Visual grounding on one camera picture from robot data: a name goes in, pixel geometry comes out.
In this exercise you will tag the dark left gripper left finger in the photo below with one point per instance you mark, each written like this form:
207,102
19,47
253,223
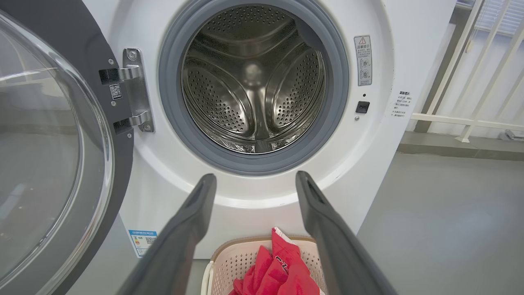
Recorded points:
180,237

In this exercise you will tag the grey warning sticker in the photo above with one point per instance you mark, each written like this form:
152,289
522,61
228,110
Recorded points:
363,60

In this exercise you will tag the white metal railing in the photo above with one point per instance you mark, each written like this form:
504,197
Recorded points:
462,121

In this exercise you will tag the cream perforated laundry basket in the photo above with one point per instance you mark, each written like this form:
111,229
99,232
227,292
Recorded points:
233,262

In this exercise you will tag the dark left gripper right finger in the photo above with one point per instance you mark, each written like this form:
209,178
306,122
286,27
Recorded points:
335,250

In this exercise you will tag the perforated steel washer drum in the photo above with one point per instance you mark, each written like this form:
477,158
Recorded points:
254,82

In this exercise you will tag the dark round washer door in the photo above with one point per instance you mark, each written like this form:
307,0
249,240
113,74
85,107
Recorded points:
53,164

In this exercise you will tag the white front-load washing machine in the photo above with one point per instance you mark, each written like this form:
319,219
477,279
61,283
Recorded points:
368,143

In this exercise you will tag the metal door hinge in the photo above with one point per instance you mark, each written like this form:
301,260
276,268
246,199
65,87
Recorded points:
139,90

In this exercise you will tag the blue energy label sticker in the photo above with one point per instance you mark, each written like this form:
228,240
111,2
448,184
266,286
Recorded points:
142,242

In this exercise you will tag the red garment with white trim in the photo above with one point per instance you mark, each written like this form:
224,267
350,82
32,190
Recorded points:
270,274

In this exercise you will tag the white QR code sticker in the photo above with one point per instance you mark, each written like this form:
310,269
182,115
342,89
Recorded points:
116,91

